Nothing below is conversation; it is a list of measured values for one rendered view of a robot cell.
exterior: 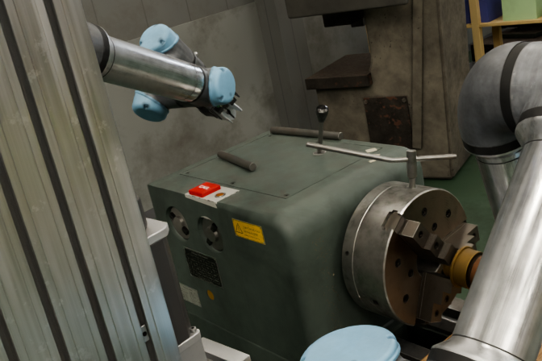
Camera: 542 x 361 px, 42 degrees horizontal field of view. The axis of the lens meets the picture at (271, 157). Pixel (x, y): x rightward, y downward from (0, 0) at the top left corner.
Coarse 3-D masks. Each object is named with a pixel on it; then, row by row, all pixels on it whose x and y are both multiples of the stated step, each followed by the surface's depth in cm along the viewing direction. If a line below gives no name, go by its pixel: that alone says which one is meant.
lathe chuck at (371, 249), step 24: (384, 192) 158; (408, 192) 155; (432, 192) 156; (384, 216) 151; (408, 216) 151; (432, 216) 157; (456, 216) 163; (360, 240) 153; (384, 240) 148; (360, 264) 153; (384, 264) 148; (408, 264) 153; (432, 264) 162; (360, 288) 155; (384, 288) 149; (408, 288) 154; (384, 312) 155; (408, 312) 155
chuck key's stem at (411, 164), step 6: (408, 150) 156; (414, 150) 156; (408, 156) 156; (414, 156) 156; (408, 162) 156; (414, 162) 156; (408, 168) 157; (414, 168) 156; (408, 174) 157; (414, 174) 156; (414, 180) 157; (414, 186) 157
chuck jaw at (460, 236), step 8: (464, 224) 164; (472, 224) 163; (456, 232) 161; (464, 232) 160; (472, 232) 160; (448, 240) 159; (456, 240) 158; (464, 240) 157; (472, 240) 157; (456, 248) 155
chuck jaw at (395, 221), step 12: (396, 216) 150; (396, 228) 149; (408, 228) 148; (420, 228) 148; (408, 240) 149; (420, 240) 148; (432, 240) 148; (420, 252) 152; (432, 252) 148; (444, 252) 148; (456, 252) 150; (444, 264) 150
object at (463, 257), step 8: (464, 248) 150; (472, 248) 152; (456, 256) 148; (464, 256) 148; (472, 256) 147; (480, 256) 147; (456, 264) 148; (464, 264) 147; (472, 264) 146; (448, 272) 151; (456, 272) 148; (464, 272) 146; (472, 272) 145; (456, 280) 149; (464, 280) 147; (472, 280) 146
